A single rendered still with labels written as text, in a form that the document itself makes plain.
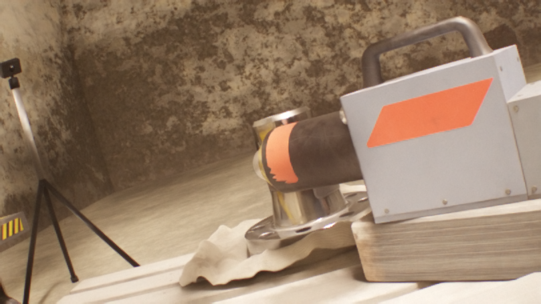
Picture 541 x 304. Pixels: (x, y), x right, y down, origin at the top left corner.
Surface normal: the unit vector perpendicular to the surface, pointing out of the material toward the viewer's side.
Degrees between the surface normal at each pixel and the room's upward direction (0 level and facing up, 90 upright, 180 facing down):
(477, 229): 90
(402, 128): 90
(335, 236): 68
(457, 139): 90
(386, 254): 90
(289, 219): 78
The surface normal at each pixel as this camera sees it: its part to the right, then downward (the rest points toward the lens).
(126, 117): -0.09, 0.10
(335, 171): -0.40, 0.66
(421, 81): -0.61, 0.24
